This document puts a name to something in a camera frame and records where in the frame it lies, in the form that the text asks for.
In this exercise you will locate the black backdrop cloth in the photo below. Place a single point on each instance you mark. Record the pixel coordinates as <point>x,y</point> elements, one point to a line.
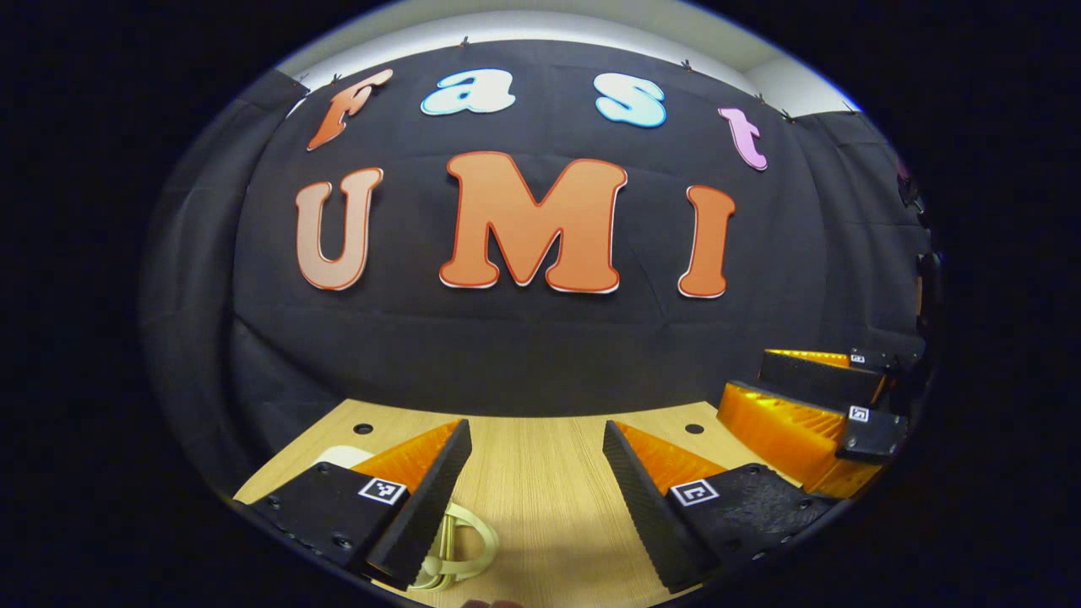
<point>549,346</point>

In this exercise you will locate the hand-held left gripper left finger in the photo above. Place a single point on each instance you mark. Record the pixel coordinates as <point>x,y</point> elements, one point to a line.
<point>431,515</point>

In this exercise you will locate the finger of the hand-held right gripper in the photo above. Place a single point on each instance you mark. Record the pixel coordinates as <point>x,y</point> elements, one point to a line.
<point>874,435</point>
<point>811,380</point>

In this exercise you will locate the pale yellow small suitcase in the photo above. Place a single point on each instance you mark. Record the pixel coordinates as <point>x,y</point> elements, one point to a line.
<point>344,456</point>

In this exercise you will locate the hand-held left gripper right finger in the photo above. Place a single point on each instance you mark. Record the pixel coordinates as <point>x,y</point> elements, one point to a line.
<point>642,515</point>

